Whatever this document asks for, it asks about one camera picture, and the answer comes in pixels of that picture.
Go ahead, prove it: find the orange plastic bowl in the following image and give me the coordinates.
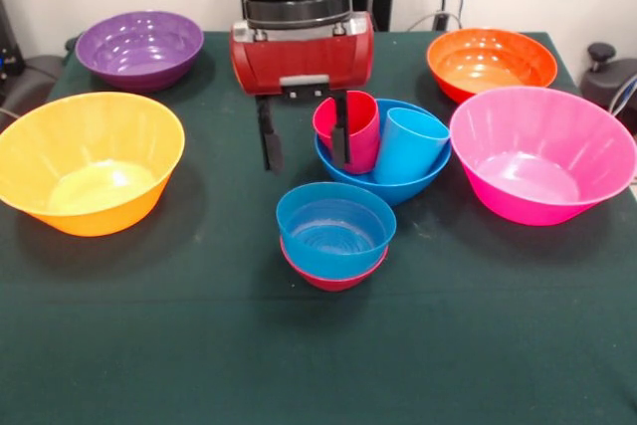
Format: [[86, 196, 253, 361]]
[[426, 28, 557, 106]]

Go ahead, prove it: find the black equipment box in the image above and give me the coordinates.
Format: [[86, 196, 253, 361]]
[[0, 0, 26, 103]]

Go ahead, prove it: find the black round equipment with knob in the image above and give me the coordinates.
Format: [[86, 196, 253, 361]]
[[579, 42, 637, 137]]

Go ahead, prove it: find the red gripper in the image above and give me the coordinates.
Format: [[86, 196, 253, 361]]
[[228, 10, 375, 174]]

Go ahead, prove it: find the red plastic cup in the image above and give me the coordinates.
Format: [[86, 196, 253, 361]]
[[312, 90, 382, 175]]

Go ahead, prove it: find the blue plastic cup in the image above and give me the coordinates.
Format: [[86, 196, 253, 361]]
[[372, 106, 452, 185]]

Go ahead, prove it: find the large yellow-orange plastic bowl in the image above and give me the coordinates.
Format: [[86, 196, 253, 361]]
[[0, 91, 186, 238]]

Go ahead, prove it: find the purple plastic bowl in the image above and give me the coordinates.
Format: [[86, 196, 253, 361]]
[[74, 10, 205, 94]]

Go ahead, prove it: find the opaque blue plastic bowl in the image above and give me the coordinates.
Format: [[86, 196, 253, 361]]
[[314, 98, 453, 208]]

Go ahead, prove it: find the large pink plastic bowl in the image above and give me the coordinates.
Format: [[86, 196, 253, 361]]
[[449, 86, 637, 227]]

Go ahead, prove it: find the small translucent blue bowl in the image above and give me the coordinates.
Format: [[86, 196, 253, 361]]
[[276, 181, 398, 281]]

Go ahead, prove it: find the small red plastic bowl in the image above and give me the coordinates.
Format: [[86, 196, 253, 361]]
[[279, 235, 389, 293]]

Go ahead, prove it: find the dark green tablecloth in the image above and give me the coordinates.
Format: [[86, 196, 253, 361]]
[[0, 29, 637, 425]]

